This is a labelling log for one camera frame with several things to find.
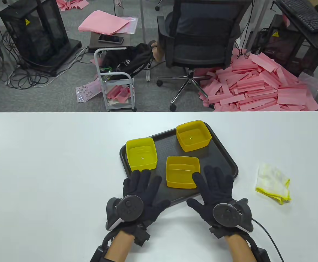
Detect person's right hand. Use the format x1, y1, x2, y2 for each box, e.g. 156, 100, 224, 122
186, 165, 234, 225

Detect person's left hand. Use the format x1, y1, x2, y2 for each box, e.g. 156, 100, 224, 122
121, 169, 171, 236

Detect yellow plastic food container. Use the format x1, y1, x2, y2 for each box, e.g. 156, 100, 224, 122
126, 137, 158, 172
176, 120, 212, 152
166, 156, 201, 189

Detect white yellow-edged dish cloth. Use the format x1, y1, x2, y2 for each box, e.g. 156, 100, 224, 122
255, 163, 291, 205

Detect person's right forearm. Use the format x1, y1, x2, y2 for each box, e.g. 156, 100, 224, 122
226, 235, 253, 262

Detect person's left forearm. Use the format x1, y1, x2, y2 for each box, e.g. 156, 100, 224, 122
104, 232, 135, 262

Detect grey left hand controller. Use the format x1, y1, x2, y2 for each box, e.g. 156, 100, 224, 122
105, 195, 144, 231

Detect grey hand controller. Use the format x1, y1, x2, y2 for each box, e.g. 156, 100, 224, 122
212, 198, 255, 233
105, 195, 144, 231

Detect black plastic tray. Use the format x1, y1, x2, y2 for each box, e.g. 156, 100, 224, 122
119, 122, 239, 205

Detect grey right hand controller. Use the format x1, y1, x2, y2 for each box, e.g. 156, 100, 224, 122
212, 198, 255, 233

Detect small bunch of pink strips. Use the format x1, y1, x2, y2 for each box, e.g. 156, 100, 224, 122
106, 85, 131, 100

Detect pile of pink foam strips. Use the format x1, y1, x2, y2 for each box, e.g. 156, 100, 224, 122
199, 49, 318, 112

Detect printed clear plastic bag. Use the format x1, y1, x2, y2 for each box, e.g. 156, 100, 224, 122
76, 81, 102, 103

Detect white rolling cart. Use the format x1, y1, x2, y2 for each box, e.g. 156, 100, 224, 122
94, 47, 137, 112

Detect black mesh office chair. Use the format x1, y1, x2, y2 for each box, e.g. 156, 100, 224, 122
156, 0, 253, 111

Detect black backpack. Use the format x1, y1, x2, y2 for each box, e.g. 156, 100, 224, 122
101, 43, 154, 81

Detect crumpled clear plastic bag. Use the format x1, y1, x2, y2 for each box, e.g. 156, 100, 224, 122
298, 72, 318, 99

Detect black mesh equipment cabinet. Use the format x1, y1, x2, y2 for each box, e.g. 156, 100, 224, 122
0, 0, 82, 77
260, 14, 318, 78

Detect black smartphone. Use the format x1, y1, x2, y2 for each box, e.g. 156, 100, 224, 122
98, 34, 124, 44

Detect white desk leg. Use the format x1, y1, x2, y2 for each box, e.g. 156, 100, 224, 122
245, 0, 270, 51
140, 0, 151, 82

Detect flat clear plastic sleeve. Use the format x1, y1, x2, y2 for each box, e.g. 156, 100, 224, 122
109, 16, 139, 34

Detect stack of pink sheets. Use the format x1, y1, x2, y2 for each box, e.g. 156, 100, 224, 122
78, 10, 130, 36

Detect black keyboard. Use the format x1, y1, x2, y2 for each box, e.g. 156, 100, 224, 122
275, 0, 318, 33

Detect scattered pink paper strips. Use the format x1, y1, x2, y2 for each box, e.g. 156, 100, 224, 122
56, 0, 90, 12

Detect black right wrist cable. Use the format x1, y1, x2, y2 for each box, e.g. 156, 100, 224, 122
250, 217, 285, 262

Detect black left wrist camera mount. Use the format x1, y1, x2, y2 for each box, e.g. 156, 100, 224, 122
89, 231, 113, 262

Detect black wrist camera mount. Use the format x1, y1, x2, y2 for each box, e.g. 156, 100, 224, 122
250, 240, 271, 262
89, 231, 113, 262

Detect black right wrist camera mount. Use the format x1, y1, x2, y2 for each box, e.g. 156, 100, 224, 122
250, 240, 271, 262

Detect tangle of floor cables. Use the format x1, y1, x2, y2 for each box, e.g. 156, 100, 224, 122
0, 27, 94, 89

